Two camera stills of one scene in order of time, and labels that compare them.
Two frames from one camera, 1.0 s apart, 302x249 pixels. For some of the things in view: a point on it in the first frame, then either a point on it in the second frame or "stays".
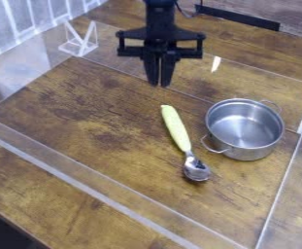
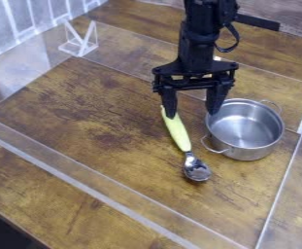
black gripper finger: [151, 61] -> [170, 95]
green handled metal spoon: [197, 168] stays
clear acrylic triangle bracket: [79, 46] stays
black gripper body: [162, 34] -> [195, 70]
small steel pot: [245, 127] stays
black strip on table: [215, 13] stays
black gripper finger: [170, 59] -> [217, 94]
